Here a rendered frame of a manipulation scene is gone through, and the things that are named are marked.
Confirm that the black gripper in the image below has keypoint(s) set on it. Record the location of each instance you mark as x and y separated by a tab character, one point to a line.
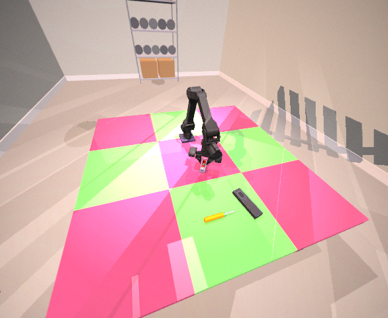
204	153

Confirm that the orange-handled screwdriver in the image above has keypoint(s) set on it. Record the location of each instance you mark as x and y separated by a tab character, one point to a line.
215	216

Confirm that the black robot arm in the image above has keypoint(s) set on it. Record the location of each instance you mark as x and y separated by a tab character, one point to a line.
209	128

